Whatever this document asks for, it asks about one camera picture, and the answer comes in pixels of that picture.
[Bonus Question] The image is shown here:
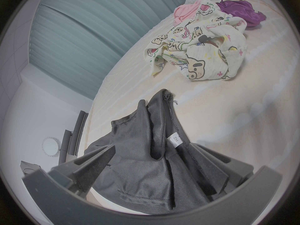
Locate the round white-framed mirror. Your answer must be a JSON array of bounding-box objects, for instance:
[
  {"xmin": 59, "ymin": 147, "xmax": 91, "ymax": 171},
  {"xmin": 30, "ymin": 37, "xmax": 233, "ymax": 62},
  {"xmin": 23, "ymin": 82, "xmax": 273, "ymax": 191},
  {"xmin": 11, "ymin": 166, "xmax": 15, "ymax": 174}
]
[{"xmin": 42, "ymin": 137, "xmax": 59, "ymax": 157}]

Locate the white printed pyjama top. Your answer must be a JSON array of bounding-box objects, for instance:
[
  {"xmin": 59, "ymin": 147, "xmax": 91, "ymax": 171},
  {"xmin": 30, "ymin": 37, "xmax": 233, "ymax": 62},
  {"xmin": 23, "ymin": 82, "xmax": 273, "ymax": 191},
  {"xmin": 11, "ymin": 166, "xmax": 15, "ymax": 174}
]
[{"xmin": 144, "ymin": 0, "xmax": 248, "ymax": 81}]

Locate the black T-shirt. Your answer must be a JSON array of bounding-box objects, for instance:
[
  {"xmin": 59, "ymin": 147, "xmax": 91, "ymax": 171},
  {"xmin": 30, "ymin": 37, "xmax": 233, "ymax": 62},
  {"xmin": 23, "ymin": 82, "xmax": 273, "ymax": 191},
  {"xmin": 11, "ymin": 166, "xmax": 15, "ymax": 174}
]
[{"xmin": 84, "ymin": 89, "xmax": 219, "ymax": 216}]

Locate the bed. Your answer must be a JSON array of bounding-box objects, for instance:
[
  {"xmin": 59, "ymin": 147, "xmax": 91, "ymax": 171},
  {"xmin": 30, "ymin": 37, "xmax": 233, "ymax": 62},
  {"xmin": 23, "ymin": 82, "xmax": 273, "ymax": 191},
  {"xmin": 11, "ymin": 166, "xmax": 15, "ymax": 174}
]
[{"xmin": 83, "ymin": 0, "xmax": 300, "ymax": 214}]

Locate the purple garment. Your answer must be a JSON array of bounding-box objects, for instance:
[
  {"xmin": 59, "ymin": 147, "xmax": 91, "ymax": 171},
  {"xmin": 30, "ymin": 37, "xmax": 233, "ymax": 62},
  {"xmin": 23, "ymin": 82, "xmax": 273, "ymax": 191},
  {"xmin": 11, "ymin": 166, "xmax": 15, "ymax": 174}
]
[{"xmin": 216, "ymin": 0, "xmax": 267, "ymax": 28}]

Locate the black chest of drawers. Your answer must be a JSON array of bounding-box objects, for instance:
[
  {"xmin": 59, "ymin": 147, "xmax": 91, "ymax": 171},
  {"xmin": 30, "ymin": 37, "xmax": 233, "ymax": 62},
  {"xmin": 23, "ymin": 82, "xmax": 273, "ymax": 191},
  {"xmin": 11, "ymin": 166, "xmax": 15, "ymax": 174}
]
[{"xmin": 68, "ymin": 110, "xmax": 89, "ymax": 155}]

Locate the blue-green curtain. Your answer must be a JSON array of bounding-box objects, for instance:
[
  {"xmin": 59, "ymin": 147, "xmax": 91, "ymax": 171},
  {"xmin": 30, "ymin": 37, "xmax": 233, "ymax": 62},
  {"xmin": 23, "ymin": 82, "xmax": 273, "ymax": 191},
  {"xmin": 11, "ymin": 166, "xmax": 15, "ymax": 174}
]
[{"xmin": 29, "ymin": 0, "xmax": 194, "ymax": 100}]

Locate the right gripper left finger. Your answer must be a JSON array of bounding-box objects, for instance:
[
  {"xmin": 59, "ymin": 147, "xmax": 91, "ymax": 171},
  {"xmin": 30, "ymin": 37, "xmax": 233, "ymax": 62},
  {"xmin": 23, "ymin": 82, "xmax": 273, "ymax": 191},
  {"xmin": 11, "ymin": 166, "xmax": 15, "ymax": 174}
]
[{"xmin": 48, "ymin": 144, "xmax": 116, "ymax": 194}]

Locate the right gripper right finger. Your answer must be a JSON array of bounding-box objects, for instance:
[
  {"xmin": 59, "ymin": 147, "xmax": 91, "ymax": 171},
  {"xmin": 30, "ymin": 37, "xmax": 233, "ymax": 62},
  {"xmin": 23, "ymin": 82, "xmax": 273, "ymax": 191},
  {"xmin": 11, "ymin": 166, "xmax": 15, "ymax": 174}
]
[{"xmin": 189, "ymin": 142, "xmax": 254, "ymax": 194}]

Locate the pink garment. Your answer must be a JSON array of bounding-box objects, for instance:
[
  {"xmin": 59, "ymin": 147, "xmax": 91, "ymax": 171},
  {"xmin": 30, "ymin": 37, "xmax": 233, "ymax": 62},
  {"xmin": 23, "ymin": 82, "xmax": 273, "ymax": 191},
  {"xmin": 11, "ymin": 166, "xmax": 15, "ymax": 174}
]
[{"xmin": 173, "ymin": 0, "xmax": 203, "ymax": 25}]

